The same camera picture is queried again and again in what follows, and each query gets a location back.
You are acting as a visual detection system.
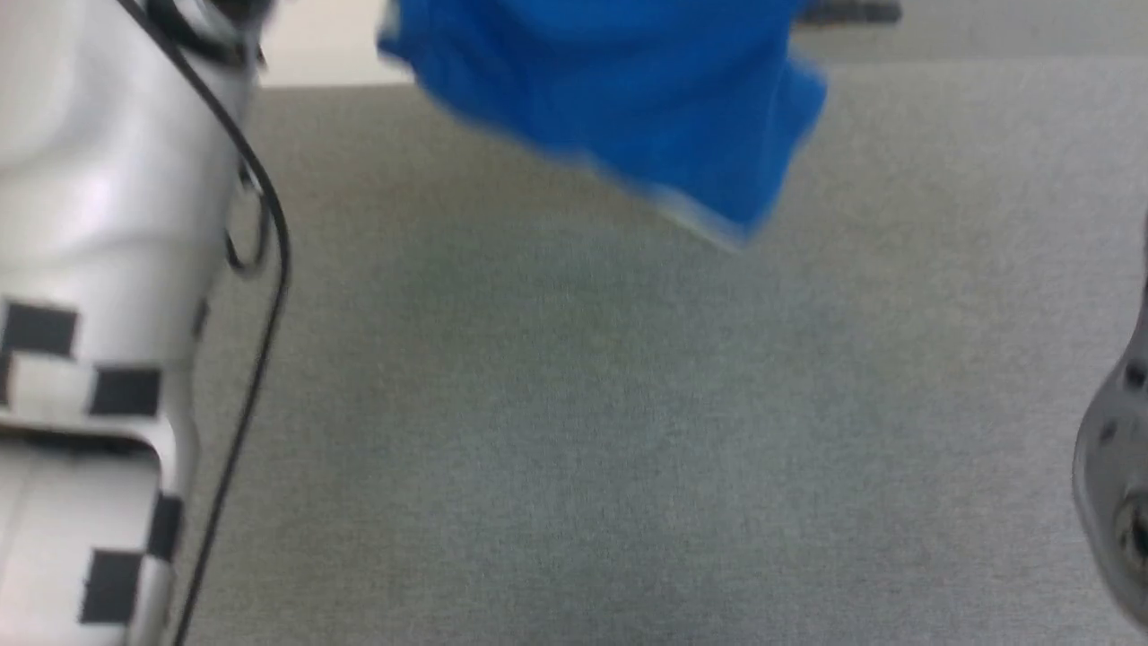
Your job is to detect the large black floor mat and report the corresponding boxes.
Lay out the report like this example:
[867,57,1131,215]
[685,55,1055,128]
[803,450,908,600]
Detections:
[796,0,903,25]

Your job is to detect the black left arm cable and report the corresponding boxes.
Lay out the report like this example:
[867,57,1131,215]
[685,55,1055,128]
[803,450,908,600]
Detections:
[115,0,292,646]

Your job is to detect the blue shorts with white trim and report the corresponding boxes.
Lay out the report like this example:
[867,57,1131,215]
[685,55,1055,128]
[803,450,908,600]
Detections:
[375,0,830,252]

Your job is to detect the grey fabric sofa cushion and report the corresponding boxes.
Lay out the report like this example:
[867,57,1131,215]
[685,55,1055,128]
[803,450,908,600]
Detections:
[170,58,1148,646]

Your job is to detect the white box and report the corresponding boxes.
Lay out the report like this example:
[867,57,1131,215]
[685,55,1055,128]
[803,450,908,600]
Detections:
[258,0,415,89]

